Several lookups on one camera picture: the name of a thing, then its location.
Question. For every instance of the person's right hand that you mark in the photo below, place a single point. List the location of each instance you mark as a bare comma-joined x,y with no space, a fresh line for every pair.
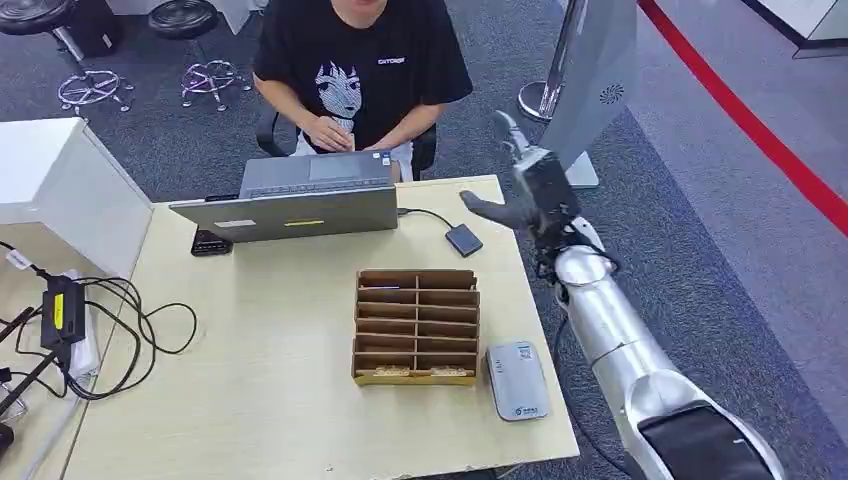
329,136

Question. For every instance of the person's left hand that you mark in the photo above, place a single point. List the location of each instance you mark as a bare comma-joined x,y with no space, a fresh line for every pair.
381,146

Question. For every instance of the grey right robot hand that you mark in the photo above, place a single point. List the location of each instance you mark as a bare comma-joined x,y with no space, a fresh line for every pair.
493,210

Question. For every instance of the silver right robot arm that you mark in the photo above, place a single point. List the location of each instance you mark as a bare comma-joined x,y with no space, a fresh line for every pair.
616,331

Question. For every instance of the small black usb hub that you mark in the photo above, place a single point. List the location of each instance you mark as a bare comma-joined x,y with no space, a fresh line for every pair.
464,240

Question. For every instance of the grey laptop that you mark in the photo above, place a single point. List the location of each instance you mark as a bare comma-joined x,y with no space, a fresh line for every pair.
291,213

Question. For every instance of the person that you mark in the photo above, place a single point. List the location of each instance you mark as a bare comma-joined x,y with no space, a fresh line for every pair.
371,60

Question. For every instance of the wooden slotted card box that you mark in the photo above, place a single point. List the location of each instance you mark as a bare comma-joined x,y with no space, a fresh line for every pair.
416,328

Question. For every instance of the small black ribbed device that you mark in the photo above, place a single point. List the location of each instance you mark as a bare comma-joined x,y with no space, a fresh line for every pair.
211,244

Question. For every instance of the grey standing display panel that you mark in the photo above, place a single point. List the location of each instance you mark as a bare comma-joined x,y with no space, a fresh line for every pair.
590,79

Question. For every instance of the black stool chrome base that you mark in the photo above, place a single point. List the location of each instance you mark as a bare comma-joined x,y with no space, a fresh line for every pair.
33,14
182,16

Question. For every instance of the red floor strip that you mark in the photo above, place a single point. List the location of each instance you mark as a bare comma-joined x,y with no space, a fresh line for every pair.
748,122

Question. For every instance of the white cabinet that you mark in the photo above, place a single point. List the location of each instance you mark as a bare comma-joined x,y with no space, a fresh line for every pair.
60,185

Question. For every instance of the black power adapter yellow label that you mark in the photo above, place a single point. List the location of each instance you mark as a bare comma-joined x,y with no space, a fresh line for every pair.
63,311

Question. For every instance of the white furniture with dark edge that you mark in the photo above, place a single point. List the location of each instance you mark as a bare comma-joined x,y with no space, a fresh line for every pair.
805,20

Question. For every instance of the black tripod leg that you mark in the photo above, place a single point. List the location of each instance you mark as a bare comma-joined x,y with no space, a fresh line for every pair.
30,381

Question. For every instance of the dark wrist camera box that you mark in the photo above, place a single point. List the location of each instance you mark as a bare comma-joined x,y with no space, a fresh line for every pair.
550,199

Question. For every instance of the chrome stanchion post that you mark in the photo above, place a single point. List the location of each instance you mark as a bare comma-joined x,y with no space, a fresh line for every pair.
542,99

